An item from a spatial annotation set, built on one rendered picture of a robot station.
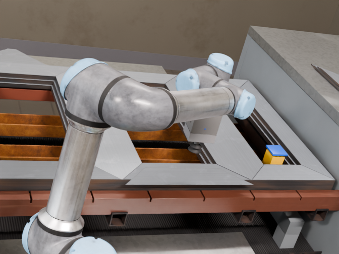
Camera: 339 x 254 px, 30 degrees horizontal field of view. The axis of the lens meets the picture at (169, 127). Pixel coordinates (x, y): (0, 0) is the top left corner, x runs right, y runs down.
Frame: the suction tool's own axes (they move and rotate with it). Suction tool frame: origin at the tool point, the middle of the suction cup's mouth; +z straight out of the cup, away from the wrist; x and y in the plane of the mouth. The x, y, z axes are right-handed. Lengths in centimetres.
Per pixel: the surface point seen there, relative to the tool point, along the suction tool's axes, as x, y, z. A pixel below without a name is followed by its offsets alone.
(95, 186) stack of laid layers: 5.3, 29.6, 12.5
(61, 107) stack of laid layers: -41, 36, 13
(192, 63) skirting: -268, -93, 90
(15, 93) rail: -58, 51, 18
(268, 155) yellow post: -16.8, -35.0, 10.5
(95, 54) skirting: -263, -16, 90
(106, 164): -2.7, 25.5, 9.7
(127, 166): -2.5, 18.9, 9.7
